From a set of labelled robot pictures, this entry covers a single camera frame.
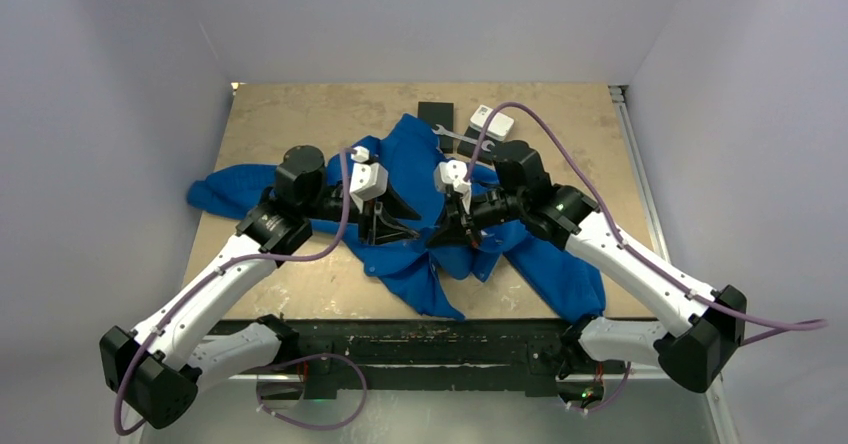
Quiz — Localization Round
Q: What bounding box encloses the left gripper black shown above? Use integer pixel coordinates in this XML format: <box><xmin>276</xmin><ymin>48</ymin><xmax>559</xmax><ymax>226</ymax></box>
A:
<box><xmin>302</xmin><ymin>176</ymin><xmax>421</xmax><ymax>244</ymax></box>

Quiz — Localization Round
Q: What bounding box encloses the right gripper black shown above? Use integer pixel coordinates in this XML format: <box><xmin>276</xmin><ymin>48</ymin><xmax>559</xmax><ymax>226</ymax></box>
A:
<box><xmin>425</xmin><ymin>188</ymin><xmax>526</xmax><ymax>249</ymax></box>

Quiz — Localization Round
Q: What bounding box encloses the blue zip jacket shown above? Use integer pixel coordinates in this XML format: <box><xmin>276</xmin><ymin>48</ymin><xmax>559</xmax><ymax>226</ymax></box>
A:
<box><xmin>187</xmin><ymin>114</ymin><xmax>606</xmax><ymax>322</ymax></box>

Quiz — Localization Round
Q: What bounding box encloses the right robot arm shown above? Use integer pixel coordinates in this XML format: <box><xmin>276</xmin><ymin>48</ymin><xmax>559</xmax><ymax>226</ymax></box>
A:
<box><xmin>427</xmin><ymin>141</ymin><xmax>747</xmax><ymax>393</ymax></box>

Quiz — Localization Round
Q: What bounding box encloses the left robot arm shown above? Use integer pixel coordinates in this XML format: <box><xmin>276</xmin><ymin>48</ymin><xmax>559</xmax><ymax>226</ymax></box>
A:
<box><xmin>99</xmin><ymin>145</ymin><xmax>417</xmax><ymax>436</ymax></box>

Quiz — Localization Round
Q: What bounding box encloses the black flat block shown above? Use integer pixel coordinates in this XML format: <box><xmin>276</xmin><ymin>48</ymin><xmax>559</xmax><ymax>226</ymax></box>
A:
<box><xmin>417</xmin><ymin>101</ymin><xmax>454</xmax><ymax>131</ymax></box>
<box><xmin>457</xmin><ymin>129</ymin><xmax>498</xmax><ymax>164</ymax></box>

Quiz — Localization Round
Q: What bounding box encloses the silver wrench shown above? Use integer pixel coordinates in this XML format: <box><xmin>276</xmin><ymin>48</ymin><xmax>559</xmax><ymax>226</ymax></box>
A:
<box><xmin>433</xmin><ymin>125</ymin><xmax>495</xmax><ymax>152</ymax></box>

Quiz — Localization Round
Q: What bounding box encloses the white small box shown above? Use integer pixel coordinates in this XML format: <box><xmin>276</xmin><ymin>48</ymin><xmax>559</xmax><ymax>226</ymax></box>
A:
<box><xmin>469</xmin><ymin>105</ymin><xmax>515</xmax><ymax>142</ymax></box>

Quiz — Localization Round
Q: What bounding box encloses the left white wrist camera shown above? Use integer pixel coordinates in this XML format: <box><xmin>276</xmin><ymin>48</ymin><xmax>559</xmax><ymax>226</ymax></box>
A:
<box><xmin>349</xmin><ymin>146</ymin><xmax>389</xmax><ymax>212</ymax></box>

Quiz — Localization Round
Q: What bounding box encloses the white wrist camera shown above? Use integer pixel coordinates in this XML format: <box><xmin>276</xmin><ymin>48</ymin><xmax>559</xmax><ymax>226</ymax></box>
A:
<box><xmin>349</xmin><ymin>146</ymin><xmax>389</xmax><ymax>212</ymax></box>
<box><xmin>433</xmin><ymin>159</ymin><xmax>472</xmax><ymax>213</ymax></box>

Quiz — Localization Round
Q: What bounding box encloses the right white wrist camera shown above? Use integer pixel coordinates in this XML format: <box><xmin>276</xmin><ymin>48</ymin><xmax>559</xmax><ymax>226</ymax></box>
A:
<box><xmin>433</xmin><ymin>159</ymin><xmax>472</xmax><ymax>213</ymax></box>

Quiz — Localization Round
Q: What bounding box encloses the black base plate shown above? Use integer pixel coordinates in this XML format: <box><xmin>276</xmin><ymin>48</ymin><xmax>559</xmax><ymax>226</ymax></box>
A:
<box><xmin>258</xmin><ymin>315</ymin><xmax>625</xmax><ymax>400</ymax></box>

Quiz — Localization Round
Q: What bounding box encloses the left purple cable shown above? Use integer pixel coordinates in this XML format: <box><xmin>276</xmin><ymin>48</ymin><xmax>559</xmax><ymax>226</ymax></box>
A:
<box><xmin>112</xmin><ymin>146</ymin><xmax>370</xmax><ymax>437</ymax></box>

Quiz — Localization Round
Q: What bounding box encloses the right side aluminium rail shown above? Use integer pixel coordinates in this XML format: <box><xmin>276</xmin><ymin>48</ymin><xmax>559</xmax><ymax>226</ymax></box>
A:
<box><xmin>608</xmin><ymin>85</ymin><xmax>669</xmax><ymax>260</ymax></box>

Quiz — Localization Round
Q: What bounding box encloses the aluminium frame rail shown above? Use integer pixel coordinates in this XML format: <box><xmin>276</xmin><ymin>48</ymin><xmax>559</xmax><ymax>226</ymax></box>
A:
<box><xmin>128</xmin><ymin>366</ymin><xmax>739</xmax><ymax>443</ymax></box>

